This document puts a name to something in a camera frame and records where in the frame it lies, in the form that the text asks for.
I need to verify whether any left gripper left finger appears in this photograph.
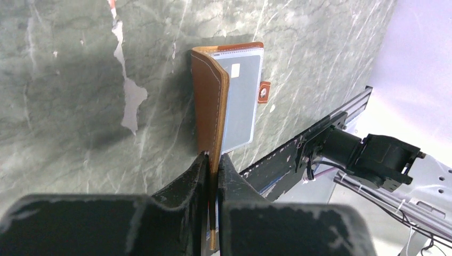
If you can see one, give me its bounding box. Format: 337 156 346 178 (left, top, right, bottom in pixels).
1 154 208 255

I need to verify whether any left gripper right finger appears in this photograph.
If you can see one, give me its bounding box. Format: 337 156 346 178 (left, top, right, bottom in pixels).
217 155 376 255

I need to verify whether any brown leather card holder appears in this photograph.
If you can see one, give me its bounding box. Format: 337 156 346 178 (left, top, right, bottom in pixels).
191 42 270 250

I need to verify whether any grey card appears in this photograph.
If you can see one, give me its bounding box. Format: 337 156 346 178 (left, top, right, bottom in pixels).
212 47 264 154

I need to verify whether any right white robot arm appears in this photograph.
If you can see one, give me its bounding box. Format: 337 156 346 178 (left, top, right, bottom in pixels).
317 128 451 238

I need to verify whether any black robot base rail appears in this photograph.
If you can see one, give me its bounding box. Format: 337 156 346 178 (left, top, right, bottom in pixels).
239 111 348 201

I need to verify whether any aluminium frame rail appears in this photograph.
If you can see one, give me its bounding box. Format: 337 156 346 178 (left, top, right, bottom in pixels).
340 86 373 124

